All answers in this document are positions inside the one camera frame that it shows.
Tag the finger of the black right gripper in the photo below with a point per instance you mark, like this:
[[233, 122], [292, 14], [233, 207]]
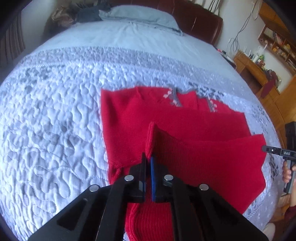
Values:
[[271, 150]]

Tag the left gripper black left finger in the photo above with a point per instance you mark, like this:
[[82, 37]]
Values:
[[99, 212]]

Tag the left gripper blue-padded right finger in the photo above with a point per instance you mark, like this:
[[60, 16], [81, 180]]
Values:
[[199, 213]]

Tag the red knit sweater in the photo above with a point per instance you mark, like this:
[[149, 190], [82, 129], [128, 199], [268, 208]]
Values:
[[196, 143]]

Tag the dark clothes pile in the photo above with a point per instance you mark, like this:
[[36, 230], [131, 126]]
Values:
[[91, 13]]

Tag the person's right hand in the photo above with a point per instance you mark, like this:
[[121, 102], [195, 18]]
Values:
[[287, 172]]

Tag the dark red cloth on desk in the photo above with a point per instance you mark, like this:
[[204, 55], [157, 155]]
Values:
[[267, 88]]

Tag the grey quilted bedspread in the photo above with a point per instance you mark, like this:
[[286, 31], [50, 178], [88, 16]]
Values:
[[52, 147]]

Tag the white bottle on desk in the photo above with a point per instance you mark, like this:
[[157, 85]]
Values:
[[259, 54]]

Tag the dark brown leather headboard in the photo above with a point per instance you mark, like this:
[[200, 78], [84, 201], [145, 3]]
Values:
[[191, 18]]

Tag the light blue pillow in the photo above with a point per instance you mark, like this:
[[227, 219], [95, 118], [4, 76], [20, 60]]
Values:
[[143, 15]]

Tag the striped curtain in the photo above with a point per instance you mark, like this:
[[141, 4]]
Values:
[[12, 43]]

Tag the brown bag by bed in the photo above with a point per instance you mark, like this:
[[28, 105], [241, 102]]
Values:
[[64, 16]]

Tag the wooden wall shelf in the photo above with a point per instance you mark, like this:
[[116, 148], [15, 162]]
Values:
[[277, 36]]

